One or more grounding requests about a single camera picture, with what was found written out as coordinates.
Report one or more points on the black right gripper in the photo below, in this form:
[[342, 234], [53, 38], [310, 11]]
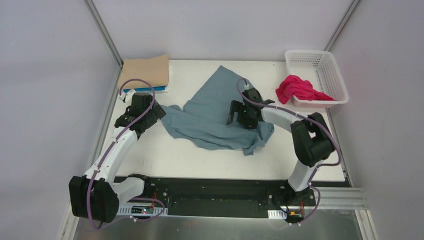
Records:
[[234, 112]]

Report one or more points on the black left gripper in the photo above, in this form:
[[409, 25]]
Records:
[[155, 113]]

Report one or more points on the grey-blue t shirt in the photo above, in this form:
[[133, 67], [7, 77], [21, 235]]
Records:
[[203, 118]]

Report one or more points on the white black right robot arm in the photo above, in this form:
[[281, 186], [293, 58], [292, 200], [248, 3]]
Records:
[[311, 138]]

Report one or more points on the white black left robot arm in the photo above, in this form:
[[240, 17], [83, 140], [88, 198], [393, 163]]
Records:
[[95, 195]]

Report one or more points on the folded blue white t shirt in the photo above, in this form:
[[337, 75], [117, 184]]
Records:
[[157, 89]]

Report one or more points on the folded tan t shirt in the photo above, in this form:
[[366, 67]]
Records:
[[154, 70]]

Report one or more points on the pink red t shirt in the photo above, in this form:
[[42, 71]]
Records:
[[294, 86]]

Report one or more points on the white plastic laundry basket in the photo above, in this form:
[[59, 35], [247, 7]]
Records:
[[320, 68]]

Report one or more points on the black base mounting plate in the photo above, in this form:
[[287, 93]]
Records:
[[218, 209]]

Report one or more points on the left controller circuit board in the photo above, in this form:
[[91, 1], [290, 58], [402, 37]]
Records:
[[142, 210]]

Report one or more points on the controller circuit board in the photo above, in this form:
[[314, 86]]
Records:
[[142, 210], [298, 215]]

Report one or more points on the right controller circuit board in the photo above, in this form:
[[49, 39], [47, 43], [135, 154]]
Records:
[[298, 215]]

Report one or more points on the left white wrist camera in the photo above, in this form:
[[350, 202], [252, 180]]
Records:
[[126, 96]]

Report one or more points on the left aluminium frame post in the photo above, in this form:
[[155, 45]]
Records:
[[94, 12]]

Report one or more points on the aluminium frame post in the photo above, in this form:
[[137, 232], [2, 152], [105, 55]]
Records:
[[94, 12], [351, 8]]

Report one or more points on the aluminium front rail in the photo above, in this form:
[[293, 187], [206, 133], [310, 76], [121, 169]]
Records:
[[341, 198]]

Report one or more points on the right aluminium frame post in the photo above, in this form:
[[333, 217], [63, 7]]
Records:
[[351, 8]]

